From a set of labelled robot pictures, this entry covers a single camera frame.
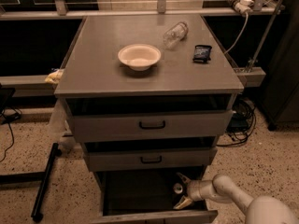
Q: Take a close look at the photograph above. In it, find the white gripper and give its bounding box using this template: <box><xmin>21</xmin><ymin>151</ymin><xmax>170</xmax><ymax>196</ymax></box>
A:
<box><xmin>174</xmin><ymin>172</ymin><xmax>217</xmax><ymax>210</ymax></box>

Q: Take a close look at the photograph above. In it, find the silver redbull can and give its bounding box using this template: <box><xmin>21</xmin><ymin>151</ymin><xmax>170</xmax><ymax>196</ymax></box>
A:
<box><xmin>173</xmin><ymin>183</ymin><xmax>183</xmax><ymax>194</ymax></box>

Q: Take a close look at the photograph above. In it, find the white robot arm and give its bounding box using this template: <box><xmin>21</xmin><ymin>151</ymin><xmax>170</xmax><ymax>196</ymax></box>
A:
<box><xmin>174</xmin><ymin>173</ymin><xmax>299</xmax><ymax>224</ymax></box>

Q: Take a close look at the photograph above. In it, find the middle grey drawer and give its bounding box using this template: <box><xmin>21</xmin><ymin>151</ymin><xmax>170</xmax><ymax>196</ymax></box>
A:
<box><xmin>84</xmin><ymin>147</ymin><xmax>217</xmax><ymax>172</ymax></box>

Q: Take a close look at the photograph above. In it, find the grey drawer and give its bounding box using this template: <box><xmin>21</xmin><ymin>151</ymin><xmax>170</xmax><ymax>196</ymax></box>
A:
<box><xmin>84</xmin><ymin>147</ymin><xmax>217</xmax><ymax>172</ymax></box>
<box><xmin>92</xmin><ymin>166</ymin><xmax>218</xmax><ymax>224</ymax></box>
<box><xmin>67</xmin><ymin>111</ymin><xmax>233</xmax><ymax>143</ymax></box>

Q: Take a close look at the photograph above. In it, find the bottom grey drawer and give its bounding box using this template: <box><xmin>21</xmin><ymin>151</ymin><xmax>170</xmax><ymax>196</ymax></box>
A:
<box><xmin>92</xmin><ymin>166</ymin><xmax>218</xmax><ymax>224</ymax></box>

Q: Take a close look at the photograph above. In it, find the top grey drawer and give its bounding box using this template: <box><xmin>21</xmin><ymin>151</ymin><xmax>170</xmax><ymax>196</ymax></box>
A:
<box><xmin>67</xmin><ymin>111</ymin><xmax>233</xmax><ymax>143</ymax></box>

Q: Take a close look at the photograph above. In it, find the grey drawer cabinet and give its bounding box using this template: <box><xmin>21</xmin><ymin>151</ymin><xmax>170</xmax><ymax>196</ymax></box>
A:
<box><xmin>55</xmin><ymin>15</ymin><xmax>243</xmax><ymax>224</ymax></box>

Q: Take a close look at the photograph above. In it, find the dark blue snack packet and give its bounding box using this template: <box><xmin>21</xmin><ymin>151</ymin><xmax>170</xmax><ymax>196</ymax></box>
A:
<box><xmin>192</xmin><ymin>45</ymin><xmax>212</xmax><ymax>63</ymax></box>

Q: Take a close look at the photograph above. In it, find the clear plastic bag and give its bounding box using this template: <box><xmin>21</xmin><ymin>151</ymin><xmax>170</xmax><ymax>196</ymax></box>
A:
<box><xmin>49</xmin><ymin>101</ymin><xmax>76</xmax><ymax>150</ymax></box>

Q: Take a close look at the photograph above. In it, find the black stand leg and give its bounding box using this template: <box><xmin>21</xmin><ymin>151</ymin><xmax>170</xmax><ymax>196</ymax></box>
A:
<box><xmin>0</xmin><ymin>143</ymin><xmax>62</xmax><ymax>223</ymax></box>

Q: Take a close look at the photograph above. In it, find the white paper bowl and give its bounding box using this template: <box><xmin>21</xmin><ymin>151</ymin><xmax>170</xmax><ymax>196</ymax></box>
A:
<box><xmin>118</xmin><ymin>44</ymin><xmax>161</xmax><ymax>71</ymax></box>

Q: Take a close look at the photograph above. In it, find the clear plastic bottle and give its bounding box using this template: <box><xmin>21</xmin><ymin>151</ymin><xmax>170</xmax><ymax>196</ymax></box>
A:
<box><xmin>164</xmin><ymin>21</ymin><xmax>189</xmax><ymax>49</ymax></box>

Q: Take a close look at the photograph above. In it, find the yellow cloth rag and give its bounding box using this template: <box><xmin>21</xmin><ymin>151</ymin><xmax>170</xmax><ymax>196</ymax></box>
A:
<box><xmin>45</xmin><ymin>69</ymin><xmax>64</xmax><ymax>84</ymax></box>

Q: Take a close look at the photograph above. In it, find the white power strip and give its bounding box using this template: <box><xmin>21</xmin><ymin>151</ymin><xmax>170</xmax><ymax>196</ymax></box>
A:
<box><xmin>225</xmin><ymin>0</ymin><xmax>253</xmax><ymax>15</ymax></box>

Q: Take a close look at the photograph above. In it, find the black floor cables bundle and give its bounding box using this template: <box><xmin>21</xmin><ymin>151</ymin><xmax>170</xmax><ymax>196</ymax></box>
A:
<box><xmin>216</xmin><ymin>96</ymin><xmax>258</xmax><ymax>147</ymax></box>

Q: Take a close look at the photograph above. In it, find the grey metal shelf frame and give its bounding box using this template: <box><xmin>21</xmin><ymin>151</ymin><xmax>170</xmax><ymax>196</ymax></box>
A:
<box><xmin>0</xmin><ymin>0</ymin><xmax>299</xmax><ymax>98</ymax></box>

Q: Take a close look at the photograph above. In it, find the white power cable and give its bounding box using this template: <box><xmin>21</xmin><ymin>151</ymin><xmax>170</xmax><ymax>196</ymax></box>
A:
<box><xmin>223</xmin><ymin>12</ymin><xmax>250</xmax><ymax>55</ymax></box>

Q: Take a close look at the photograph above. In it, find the black cable left floor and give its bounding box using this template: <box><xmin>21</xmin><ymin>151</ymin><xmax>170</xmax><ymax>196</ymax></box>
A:
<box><xmin>0</xmin><ymin>105</ymin><xmax>23</xmax><ymax>163</ymax></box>

